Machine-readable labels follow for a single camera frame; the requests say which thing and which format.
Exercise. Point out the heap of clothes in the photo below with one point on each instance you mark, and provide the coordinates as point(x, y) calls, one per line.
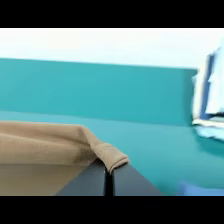
point(210, 96)

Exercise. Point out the brown garment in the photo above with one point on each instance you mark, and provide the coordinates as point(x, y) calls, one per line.
point(43, 146)

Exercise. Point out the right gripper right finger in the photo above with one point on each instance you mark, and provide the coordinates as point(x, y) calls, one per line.
point(131, 183)

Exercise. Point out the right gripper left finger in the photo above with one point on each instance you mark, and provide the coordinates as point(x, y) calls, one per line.
point(90, 181)

